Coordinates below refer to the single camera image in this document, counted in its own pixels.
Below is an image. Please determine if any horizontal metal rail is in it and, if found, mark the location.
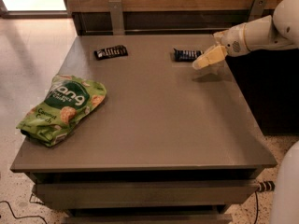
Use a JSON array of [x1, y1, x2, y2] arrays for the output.
[[82, 27, 229, 35]]

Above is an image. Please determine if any black floor cable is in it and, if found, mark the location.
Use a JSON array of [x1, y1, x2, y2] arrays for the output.
[[0, 200, 49, 224]]

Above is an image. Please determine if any grey drawer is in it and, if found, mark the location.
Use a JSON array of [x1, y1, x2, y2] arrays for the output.
[[34, 180, 258, 210], [63, 215, 232, 224]]

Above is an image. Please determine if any black snack bar wrapper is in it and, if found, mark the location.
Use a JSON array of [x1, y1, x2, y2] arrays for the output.
[[94, 45, 128, 60]]

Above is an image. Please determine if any blue rxbar blueberry bar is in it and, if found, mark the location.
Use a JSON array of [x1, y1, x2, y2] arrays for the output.
[[174, 49, 202, 62]]

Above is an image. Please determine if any grey drawer cabinet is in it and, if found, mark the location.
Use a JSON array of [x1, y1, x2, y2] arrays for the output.
[[11, 35, 276, 217]]

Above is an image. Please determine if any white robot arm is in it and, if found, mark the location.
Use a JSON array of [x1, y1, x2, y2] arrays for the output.
[[192, 0, 299, 224]]

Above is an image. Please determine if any lower grey drawer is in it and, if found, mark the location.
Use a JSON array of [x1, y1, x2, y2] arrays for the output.
[[63, 215, 232, 224]]

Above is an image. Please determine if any upper grey drawer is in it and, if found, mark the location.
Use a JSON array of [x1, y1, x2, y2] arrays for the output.
[[34, 180, 258, 210]]

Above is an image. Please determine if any striped power plug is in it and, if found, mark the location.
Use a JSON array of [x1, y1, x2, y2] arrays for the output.
[[257, 181, 275, 192]]

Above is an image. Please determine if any left metal bracket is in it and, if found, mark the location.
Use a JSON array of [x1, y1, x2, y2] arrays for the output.
[[108, 0, 125, 35]]

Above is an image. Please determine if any green rice chip bag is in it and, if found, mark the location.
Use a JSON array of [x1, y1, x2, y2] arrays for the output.
[[17, 75, 107, 147]]

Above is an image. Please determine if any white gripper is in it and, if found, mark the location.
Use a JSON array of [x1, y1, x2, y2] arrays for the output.
[[192, 24, 249, 70]]

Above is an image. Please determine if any metal bracket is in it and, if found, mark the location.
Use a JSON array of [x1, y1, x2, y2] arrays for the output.
[[108, 0, 125, 35], [248, 0, 268, 21]]

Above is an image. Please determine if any right metal bracket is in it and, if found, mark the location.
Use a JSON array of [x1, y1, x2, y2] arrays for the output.
[[248, 0, 268, 21]]

